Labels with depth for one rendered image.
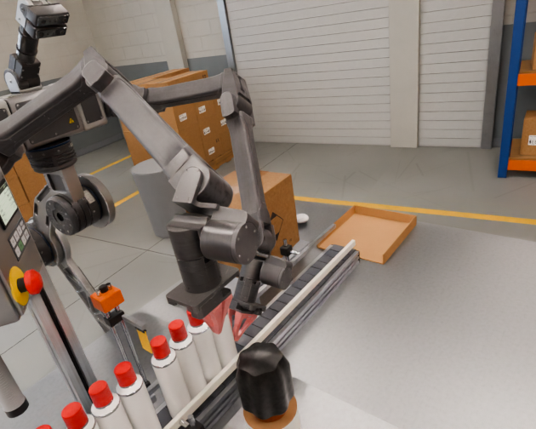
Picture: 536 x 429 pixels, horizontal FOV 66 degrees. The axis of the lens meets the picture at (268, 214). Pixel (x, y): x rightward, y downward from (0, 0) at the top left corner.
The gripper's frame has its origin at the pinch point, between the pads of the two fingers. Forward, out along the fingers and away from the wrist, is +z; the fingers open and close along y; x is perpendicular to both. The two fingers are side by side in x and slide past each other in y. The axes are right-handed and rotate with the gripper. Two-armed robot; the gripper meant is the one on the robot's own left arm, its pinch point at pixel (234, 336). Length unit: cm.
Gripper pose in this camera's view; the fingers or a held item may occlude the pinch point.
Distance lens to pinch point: 106.1
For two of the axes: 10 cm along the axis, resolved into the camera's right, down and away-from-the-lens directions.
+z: -2.6, 9.6, -1.0
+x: 5.6, 2.3, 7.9
